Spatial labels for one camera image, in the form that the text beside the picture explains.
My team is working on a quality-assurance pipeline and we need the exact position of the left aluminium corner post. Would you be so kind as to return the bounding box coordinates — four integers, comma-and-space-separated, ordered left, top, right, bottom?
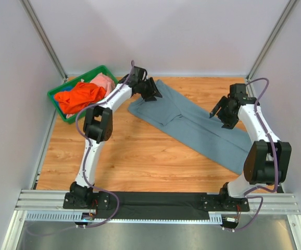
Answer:
20, 0, 68, 80

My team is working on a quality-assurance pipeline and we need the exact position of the aluminium frame rail front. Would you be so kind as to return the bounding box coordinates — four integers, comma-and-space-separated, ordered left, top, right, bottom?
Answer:
2, 186, 301, 249

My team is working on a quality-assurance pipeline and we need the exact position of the grey-blue t shirt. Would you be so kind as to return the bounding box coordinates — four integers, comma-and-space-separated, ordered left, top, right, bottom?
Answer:
128, 80, 252, 174

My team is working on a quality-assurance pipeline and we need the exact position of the right aluminium corner post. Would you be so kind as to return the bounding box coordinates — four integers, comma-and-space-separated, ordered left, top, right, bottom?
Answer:
245, 0, 300, 81

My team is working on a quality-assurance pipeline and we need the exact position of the pink t shirt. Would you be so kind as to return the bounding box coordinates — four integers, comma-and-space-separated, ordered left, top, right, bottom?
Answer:
90, 73, 116, 97

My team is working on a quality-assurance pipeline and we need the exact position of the orange t shirt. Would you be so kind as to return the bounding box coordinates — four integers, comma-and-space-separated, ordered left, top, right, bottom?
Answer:
54, 82, 106, 115

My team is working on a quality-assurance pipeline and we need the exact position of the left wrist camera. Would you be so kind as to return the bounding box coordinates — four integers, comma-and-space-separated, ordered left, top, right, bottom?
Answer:
132, 66, 148, 81

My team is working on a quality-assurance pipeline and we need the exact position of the green plastic bin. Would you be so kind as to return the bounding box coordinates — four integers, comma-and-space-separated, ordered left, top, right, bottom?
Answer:
47, 65, 118, 124

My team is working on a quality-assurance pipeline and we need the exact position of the aluminium corner post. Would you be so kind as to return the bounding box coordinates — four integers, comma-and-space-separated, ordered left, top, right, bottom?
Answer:
245, 0, 300, 81
20, 0, 68, 80

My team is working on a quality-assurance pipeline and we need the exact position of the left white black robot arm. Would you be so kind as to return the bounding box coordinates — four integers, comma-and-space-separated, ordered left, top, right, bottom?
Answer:
62, 66, 162, 210

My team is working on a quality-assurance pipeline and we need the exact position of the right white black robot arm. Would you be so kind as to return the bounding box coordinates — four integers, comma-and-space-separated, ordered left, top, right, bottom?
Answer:
202, 83, 292, 211

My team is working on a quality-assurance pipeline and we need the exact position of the grey slotted cable duct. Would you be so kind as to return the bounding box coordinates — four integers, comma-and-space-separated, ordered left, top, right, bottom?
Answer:
25, 211, 224, 224

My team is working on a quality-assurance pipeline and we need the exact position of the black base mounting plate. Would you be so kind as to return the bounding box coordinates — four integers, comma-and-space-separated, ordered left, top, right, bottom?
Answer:
62, 192, 250, 220

